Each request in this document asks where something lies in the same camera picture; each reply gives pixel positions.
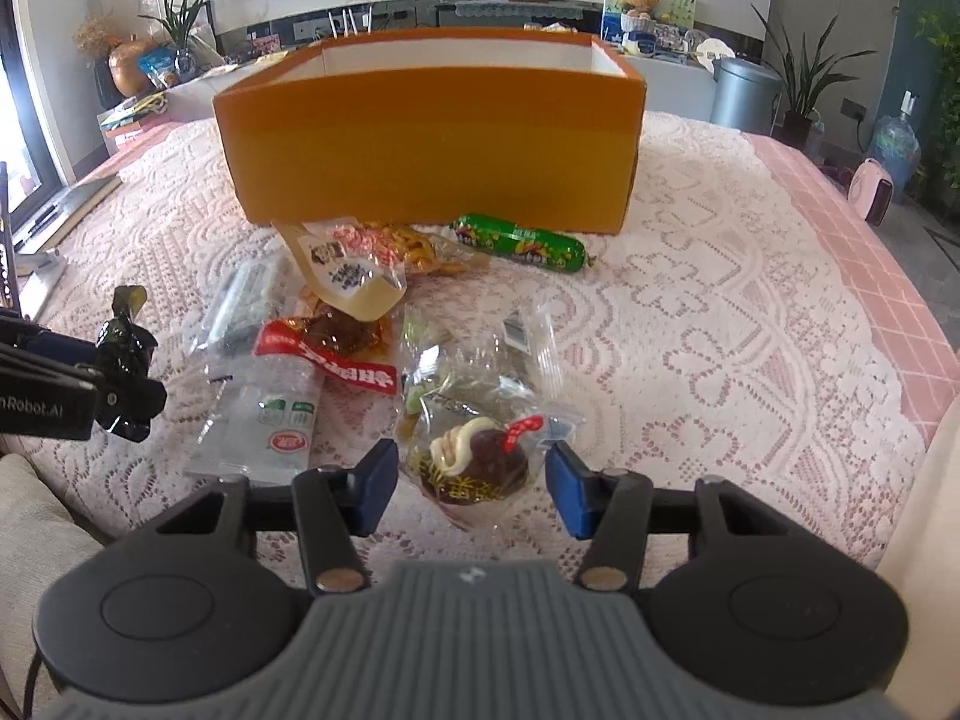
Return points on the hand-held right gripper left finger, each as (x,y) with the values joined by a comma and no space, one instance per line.
(375,487)

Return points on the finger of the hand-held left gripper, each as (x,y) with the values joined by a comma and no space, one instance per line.
(127,382)

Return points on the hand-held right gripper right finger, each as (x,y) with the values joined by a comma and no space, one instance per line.
(570,495)

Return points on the chocolate pastry packet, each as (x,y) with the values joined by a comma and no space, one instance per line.
(472,465)

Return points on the clear packet with green labels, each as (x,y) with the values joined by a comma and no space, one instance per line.
(262,420)

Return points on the clear packet with grey contents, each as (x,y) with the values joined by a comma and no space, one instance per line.
(240,300)

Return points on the red label brown snack packet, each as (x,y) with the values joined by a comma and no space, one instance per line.
(322,356)

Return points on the clear packet with green snack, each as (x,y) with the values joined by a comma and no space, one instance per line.
(465,360)

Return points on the beige snack packet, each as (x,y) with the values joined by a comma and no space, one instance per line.
(337,270)

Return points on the yellow snack packet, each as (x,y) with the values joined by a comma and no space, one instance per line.
(412,247)

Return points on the green sausage stick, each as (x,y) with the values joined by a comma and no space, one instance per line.
(525,241)

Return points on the orange cardboard box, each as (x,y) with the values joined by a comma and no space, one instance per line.
(427,150)

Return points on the beige fabric seat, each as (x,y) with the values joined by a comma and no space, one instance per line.
(37,555)

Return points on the white lace tablecloth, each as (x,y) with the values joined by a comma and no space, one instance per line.
(712,330)

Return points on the bronze vase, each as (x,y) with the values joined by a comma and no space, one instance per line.
(131,67)

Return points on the dried flower bunch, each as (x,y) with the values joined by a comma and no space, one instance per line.
(96,34)

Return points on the potted plant in glass vase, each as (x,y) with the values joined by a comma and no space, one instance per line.
(180,22)

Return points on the pink checked tablecloth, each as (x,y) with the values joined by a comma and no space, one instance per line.
(862,240)

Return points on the white router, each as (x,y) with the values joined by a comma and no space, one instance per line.
(349,22)

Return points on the white low cabinet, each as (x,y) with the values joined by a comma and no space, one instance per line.
(675,82)

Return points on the pale pink heater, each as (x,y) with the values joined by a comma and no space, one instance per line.
(874,191)

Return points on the grey trash can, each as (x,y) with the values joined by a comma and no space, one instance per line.
(742,97)

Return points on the blue water jug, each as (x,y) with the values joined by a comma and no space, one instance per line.
(894,146)

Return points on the potted snake plant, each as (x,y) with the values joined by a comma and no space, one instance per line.
(806,75)

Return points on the brown teddy bear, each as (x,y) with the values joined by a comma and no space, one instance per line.
(640,1)

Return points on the leafy green plant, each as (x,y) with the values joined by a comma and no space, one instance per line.
(941,90)

